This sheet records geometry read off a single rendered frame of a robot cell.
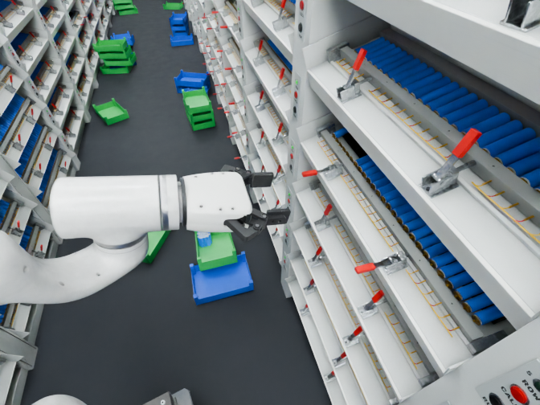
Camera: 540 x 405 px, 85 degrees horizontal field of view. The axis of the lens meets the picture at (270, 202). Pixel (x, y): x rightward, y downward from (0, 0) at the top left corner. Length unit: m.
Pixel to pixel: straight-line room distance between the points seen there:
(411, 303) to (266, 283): 1.15
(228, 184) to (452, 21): 0.34
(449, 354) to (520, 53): 0.41
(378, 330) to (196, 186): 0.52
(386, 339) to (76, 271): 0.61
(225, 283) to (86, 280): 1.23
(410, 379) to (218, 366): 0.96
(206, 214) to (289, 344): 1.16
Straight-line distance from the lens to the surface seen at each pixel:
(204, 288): 1.67
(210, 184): 0.47
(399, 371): 0.75
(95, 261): 0.51
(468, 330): 0.56
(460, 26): 0.40
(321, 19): 0.73
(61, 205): 0.45
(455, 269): 0.60
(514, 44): 0.36
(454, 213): 0.44
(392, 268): 0.59
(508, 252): 0.43
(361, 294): 0.79
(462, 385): 0.54
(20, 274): 0.42
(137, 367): 1.61
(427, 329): 0.57
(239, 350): 1.53
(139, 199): 0.44
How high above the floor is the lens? 1.45
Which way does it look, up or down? 47 degrees down
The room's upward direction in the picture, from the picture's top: straight up
